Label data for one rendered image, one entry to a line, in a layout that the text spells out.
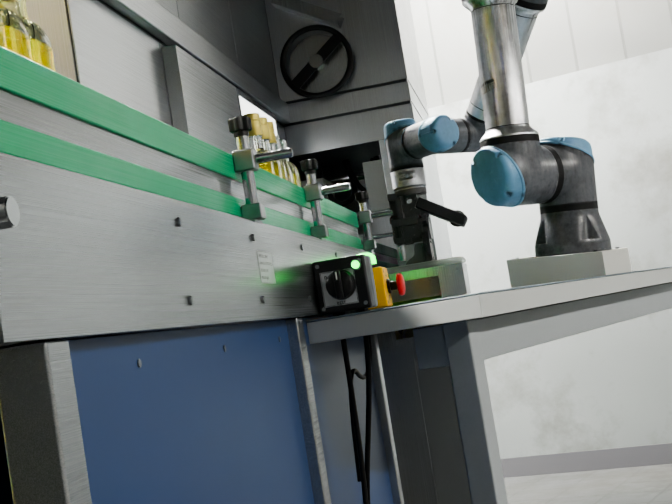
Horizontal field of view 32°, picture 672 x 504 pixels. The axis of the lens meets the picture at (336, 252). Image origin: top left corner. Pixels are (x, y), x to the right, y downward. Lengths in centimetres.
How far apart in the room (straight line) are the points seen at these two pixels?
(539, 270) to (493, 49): 44
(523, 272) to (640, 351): 250
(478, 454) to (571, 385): 323
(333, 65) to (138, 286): 248
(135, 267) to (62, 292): 16
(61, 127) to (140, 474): 29
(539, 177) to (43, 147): 151
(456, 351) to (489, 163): 66
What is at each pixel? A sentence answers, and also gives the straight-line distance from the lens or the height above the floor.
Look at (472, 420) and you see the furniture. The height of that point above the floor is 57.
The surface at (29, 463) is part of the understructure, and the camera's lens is 81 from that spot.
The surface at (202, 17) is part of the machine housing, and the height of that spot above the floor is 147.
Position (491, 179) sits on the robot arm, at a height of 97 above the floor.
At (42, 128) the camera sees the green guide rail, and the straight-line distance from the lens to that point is 91.
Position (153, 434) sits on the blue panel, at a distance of 103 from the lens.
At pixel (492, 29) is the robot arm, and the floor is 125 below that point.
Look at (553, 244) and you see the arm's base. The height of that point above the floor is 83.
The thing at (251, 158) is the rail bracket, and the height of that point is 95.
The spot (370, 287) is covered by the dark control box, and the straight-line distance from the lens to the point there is 176.
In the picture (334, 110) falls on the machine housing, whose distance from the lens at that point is 341.
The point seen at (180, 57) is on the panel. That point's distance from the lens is 234.
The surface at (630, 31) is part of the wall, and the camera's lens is 488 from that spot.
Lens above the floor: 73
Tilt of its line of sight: 4 degrees up
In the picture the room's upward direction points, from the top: 9 degrees counter-clockwise
